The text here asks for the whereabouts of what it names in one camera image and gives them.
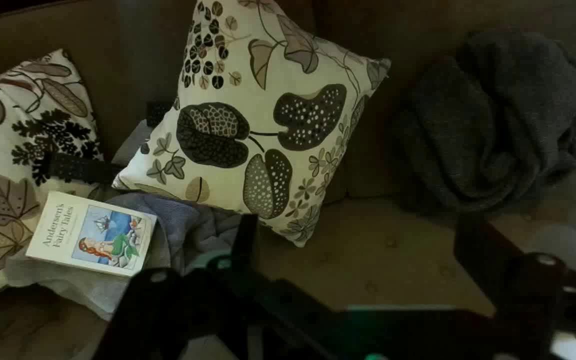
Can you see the cream pillow with brown leaf print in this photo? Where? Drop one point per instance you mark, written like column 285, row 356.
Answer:
column 8, row 201

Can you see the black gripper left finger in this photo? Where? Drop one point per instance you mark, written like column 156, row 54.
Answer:
column 169, row 312

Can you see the brown grey tufted sofa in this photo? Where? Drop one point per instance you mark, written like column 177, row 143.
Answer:
column 380, row 260

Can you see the long black remote control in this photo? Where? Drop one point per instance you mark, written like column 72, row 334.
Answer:
column 84, row 168

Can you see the cream pillow with dark fruit print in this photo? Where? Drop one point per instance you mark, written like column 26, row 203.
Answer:
column 260, row 100

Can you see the white fairy tales book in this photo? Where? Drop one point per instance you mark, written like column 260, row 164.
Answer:
column 69, row 233

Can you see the grey towel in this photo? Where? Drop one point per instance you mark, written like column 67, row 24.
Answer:
column 180, row 233

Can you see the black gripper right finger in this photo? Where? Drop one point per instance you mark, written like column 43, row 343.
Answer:
column 534, row 301

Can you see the dark grey blanket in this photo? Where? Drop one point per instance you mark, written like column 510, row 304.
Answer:
column 500, row 121

